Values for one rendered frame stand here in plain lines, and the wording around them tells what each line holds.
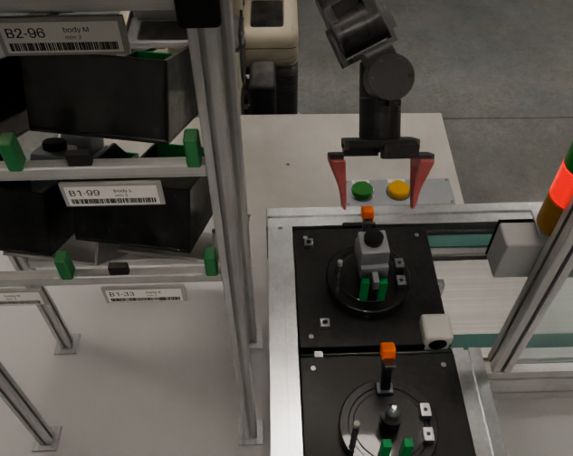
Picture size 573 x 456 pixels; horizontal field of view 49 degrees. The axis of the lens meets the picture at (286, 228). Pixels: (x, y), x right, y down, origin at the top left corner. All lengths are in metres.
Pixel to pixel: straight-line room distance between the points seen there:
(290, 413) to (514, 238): 0.41
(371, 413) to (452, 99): 2.24
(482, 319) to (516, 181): 1.62
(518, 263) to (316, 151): 0.70
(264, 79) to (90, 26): 1.37
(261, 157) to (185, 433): 0.64
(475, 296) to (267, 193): 0.48
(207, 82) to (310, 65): 2.65
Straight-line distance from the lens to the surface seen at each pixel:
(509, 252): 0.83
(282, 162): 1.41
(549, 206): 0.79
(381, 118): 0.87
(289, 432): 0.95
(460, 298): 1.15
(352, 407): 0.94
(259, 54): 1.91
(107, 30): 0.46
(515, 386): 1.10
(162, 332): 1.16
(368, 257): 0.97
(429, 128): 1.53
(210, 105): 0.50
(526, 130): 2.96
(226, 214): 0.58
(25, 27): 0.48
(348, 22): 0.87
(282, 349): 1.02
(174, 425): 1.08
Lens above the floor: 1.85
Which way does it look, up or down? 51 degrees down
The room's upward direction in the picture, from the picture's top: straight up
